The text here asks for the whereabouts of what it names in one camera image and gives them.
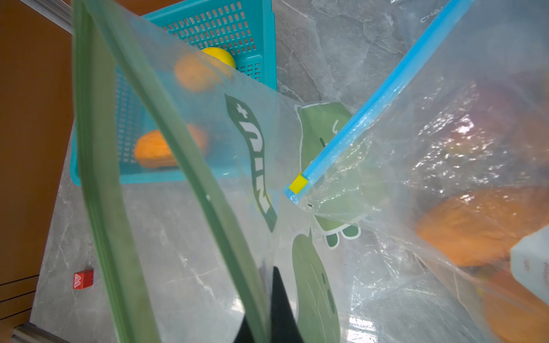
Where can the small red object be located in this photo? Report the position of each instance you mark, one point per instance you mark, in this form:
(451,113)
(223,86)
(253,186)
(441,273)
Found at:
(83,279)

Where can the orange mango front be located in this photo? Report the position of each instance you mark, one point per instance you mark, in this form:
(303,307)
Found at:
(152,150)

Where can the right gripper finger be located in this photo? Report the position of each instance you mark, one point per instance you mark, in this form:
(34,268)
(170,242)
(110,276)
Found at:
(283,325)

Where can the orange mango later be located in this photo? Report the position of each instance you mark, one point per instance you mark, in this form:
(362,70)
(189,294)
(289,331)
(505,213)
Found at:
(481,227)

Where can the teal plastic basket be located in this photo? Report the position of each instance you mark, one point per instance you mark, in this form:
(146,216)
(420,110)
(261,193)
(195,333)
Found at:
(125,87)

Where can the yellow orange mango back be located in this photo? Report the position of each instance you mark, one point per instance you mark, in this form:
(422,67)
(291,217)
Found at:
(220,54)

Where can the clear bags stack green print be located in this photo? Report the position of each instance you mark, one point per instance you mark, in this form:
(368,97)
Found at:
(244,225)

